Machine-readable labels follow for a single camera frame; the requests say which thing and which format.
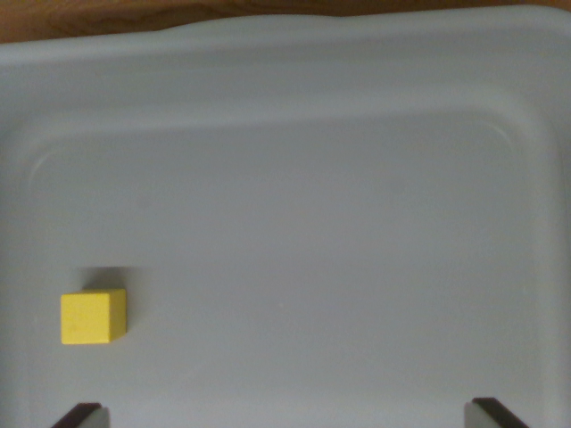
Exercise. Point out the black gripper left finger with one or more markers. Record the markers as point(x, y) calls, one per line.
point(85, 417)

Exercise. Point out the grey plastic bin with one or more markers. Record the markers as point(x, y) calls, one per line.
point(312, 214)

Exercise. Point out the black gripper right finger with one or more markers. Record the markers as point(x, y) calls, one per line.
point(488, 415)

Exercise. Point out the yellow wooden cube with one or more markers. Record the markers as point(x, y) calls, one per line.
point(91, 317)

